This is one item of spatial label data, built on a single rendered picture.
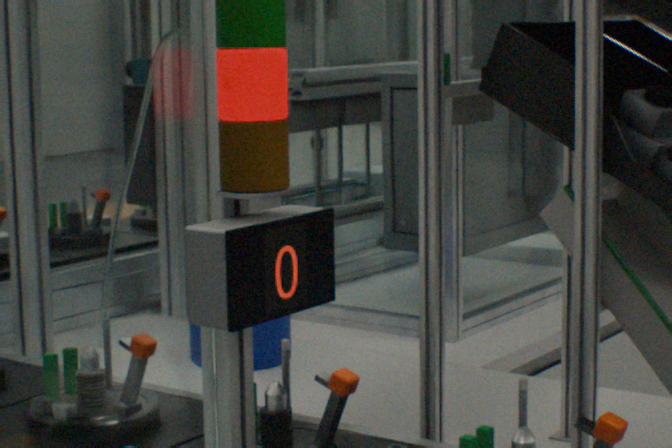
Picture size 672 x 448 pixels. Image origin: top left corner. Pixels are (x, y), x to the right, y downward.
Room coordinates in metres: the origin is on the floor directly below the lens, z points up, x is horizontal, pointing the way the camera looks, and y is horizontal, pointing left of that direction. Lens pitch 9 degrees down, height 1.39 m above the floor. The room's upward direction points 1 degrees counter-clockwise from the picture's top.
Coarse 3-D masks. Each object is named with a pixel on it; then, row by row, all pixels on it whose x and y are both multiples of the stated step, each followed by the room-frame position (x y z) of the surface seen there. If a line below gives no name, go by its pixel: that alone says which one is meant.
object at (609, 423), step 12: (588, 420) 1.01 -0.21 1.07; (600, 420) 0.98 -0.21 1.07; (612, 420) 0.98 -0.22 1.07; (624, 420) 0.99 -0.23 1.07; (588, 432) 0.99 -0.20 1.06; (600, 432) 0.98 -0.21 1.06; (612, 432) 0.98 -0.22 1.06; (624, 432) 0.99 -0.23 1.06; (600, 444) 0.99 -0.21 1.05; (612, 444) 0.98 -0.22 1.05
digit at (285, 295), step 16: (304, 224) 0.95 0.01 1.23; (272, 240) 0.92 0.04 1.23; (288, 240) 0.94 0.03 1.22; (304, 240) 0.95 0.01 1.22; (272, 256) 0.92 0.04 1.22; (288, 256) 0.94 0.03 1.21; (304, 256) 0.95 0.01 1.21; (272, 272) 0.92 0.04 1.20; (288, 272) 0.94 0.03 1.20; (304, 272) 0.95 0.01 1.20; (272, 288) 0.92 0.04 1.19; (288, 288) 0.94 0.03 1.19; (304, 288) 0.95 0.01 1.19; (272, 304) 0.92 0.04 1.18; (288, 304) 0.94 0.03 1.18
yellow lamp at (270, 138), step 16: (224, 128) 0.94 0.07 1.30; (240, 128) 0.93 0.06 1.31; (256, 128) 0.93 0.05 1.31; (272, 128) 0.93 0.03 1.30; (224, 144) 0.94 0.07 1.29; (240, 144) 0.93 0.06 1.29; (256, 144) 0.93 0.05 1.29; (272, 144) 0.93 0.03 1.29; (224, 160) 0.94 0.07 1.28; (240, 160) 0.93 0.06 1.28; (256, 160) 0.93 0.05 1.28; (272, 160) 0.93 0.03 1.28; (288, 160) 0.95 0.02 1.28; (224, 176) 0.94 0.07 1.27; (240, 176) 0.93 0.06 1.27; (256, 176) 0.93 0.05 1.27; (272, 176) 0.93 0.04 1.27; (288, 176) 0.95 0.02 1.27
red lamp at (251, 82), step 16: (240, 48) 0.96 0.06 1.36; (256, 48) 0.96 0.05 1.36; (272, 48) 0.95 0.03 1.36; (224, 64) 0.93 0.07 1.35; (240, 64) 0.93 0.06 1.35; (256, 64) 0.93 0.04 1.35; (272, 64) 0.93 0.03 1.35; (224, 80) 0.93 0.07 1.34; (240, 80) 0.93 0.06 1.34; (256, 80) 0.93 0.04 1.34; (272, 80) 0.93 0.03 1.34; (224, 96) 0.94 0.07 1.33; (240, 96) 0.93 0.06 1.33; (256, 96) 0.93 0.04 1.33; (272, 96) 0.93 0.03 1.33; (224, 112) 0.94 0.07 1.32; (240, 112) 0.93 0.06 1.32; (256, 112) 0.93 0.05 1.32; (272, 112) 0.93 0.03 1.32
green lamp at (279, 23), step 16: (224, 0) 0.93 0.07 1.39; (240, 0) 0.93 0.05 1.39; (256, 0) 0.93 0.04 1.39; (272, 0) 0.93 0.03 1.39; (224, 16) 0.93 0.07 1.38; (240, 16) 0.93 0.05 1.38; (256, 16) 0.93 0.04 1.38; (272, 16) 0.93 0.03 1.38; (224, 32) 0.93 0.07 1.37; (240, 32) 0.93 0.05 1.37; (256, 32) 0.93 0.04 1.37; (272, 32) 0.93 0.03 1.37
